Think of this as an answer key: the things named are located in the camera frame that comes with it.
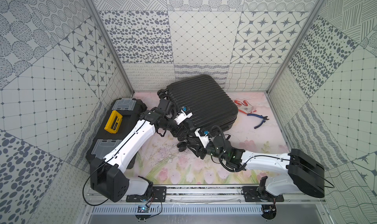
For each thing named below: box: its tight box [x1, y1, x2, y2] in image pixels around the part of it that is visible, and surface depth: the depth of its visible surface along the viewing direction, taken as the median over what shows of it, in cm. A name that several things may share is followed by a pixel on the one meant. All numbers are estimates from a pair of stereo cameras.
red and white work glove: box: [234, 100, 254, 114], surface depth 113 cm
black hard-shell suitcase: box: [158, 74, 239, 133], surface depth 91 cm
